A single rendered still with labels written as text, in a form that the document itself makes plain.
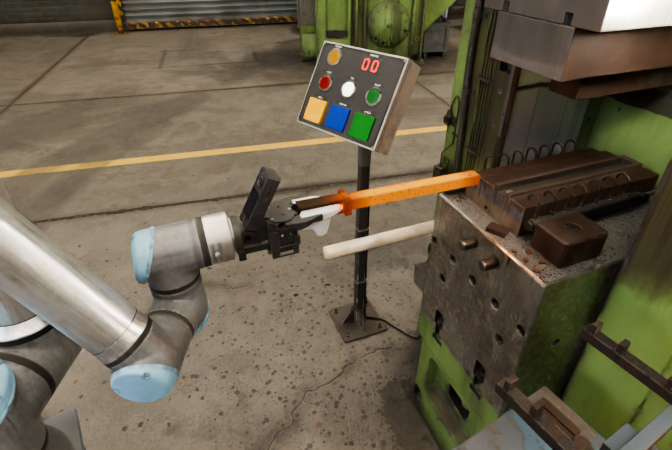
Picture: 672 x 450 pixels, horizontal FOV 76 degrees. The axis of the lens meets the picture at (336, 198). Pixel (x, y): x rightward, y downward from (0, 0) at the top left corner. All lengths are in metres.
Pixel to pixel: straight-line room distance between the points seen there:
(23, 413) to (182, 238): 0.42
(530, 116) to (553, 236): 0.43
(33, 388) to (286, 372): 1.08
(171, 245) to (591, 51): 0.82
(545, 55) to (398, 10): 4.93
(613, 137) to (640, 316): 0.56
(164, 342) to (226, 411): 1.08
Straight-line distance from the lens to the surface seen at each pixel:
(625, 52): 1.02
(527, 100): 1.27
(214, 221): 0.78
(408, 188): 0.89
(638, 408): 1.23
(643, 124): 1.42
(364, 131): 1.29
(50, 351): 1.04
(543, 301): 1.00
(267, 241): 0.82
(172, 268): 0.78
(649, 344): 1.13
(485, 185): 1.11
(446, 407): 1.64
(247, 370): 1.90
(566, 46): 0.91
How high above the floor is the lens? 1.51
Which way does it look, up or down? 32 degrees down
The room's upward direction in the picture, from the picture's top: straight up
